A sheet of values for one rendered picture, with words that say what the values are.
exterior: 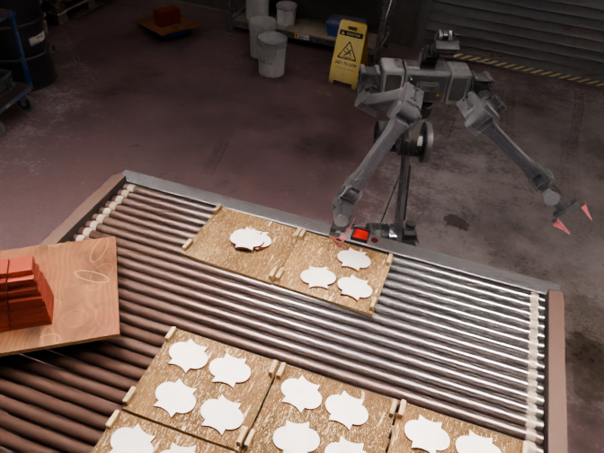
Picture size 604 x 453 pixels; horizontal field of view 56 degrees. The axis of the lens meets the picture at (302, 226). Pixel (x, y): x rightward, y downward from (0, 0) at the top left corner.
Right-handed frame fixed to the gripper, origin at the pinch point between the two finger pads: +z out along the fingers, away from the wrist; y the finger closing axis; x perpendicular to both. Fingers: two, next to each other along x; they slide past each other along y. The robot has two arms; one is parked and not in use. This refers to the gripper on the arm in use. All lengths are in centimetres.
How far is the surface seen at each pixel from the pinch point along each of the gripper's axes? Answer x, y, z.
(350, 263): 4.9, 6.4, 7.7
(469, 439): 63, 66, 15
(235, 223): -49.4, 2.4, -0.9
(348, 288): 8.3, 20.5, 7.6
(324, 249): -8.3, 1.5, 6.7
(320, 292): -1.5, 25.9, 6.7
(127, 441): -32, 109, -5
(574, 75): 97, -453, 138
